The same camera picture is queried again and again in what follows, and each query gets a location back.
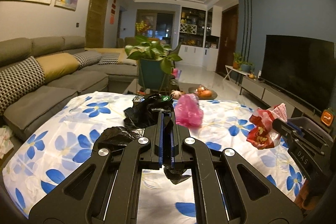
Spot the dark wooden door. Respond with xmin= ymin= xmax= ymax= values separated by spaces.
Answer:
xmin=216 ymin=4 xmax=240 ymax=77

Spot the large houndstooth cushion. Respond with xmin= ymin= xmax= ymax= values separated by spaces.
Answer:
xmin=0 ymin=56 xmax=46 ymax=115

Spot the teal planter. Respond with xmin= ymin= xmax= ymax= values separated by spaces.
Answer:
xmin=138 ymin=58 xmax=173 ymax=90

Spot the dark glass coffee table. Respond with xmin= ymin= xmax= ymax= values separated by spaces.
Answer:
xmin=123 ymin=78 xmax=218 ymax=100

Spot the green leafy plant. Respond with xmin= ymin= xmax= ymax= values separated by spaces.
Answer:
xmin=125 ymin=35 xmax=183 ymax=75

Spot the blue potted plant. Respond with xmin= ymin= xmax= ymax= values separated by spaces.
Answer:
xmin=241 ymin=61 xmax=254 ymax=73

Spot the orange small device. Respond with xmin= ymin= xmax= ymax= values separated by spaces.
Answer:
xmin=321 ymin=109 xmax=335 ymax=122

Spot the pink plastic bag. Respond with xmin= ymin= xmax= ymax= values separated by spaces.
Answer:
xmin=175 ymin=93 xmax=204 ymax=127

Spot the black plastic bag green logo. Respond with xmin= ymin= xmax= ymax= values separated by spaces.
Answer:
xmin=124 ymin=93 xmax=175 ymax=130

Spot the red wall decoration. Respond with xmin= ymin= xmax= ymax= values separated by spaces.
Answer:
xmin=110 ymin=0 xmax=117 ymax=24

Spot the grey television stand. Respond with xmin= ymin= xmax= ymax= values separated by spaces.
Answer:
xmin=240 ymin=76 xmax=326 ymax=125

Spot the small houndstooth cushion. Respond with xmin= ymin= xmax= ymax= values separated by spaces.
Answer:
xmin=72 ymin=53 xmax=103 ymax=70
xmin=97 ymin=53 xmax=121 ymax=65

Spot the tan cushion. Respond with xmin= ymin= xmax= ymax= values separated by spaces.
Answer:
xmin=115 ymin=49 xmax=139 ymax=66

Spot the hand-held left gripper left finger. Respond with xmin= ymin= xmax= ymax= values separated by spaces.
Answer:
xmin=28 ymin=112 xmax=164 ymax=224

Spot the small potted plant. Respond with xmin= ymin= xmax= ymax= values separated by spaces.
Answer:
xmin=232 ymin=52 xmax=243 ymax=69

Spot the grey sofa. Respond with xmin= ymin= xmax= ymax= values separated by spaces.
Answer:
xmin=0 ymin=35 xmax=139 ymax=142

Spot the red snack bag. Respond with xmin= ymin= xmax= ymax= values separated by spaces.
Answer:
xmin=246 ymin=103 xmax=288 ymax=150

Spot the light wooden door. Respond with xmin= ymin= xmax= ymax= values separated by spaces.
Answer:
xmin=85 ymin=0 xmax=109 ymax=48

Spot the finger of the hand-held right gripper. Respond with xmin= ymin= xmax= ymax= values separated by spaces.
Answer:
xmin=273 ymin=118 xmax=298 ymax=147
xmin=287 ymin=123 xmax=334 ymax=147

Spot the yellow flower bouquet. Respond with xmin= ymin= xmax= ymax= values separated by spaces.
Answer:
xmin=135 ymin=20 xmax=152 ymax=36

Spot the grey plastic bin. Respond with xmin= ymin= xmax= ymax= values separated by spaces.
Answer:
xmin=287 ymin=116 xmax=334 ymax=146

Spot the white display cabinet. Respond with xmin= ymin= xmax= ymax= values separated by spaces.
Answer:
xmin=178 ymin=5 xmax=221 ymax=71

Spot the black television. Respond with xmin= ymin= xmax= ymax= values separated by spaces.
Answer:
xmin=259 ymin=34 xmax=336 ymax=113

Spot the blue floral tablecloth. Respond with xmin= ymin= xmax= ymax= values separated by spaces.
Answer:
xmin=3 ymin=91 xmax=307 ymax=219

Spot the white side table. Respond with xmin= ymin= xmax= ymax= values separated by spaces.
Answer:
xmin=224 ymin=65 xmax=249 ymax=82

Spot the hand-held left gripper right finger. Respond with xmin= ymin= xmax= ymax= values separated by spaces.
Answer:
xmin=171 ymin=112 xmax=306 ymax=224

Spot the fruit bowl with oranges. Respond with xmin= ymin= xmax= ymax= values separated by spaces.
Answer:
xmin=189 ymin=85 xmax=218 ymax=100

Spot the yellow cushion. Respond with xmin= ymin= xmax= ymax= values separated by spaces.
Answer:
xmin=35 ymin=53 xmax=80 ymax=84

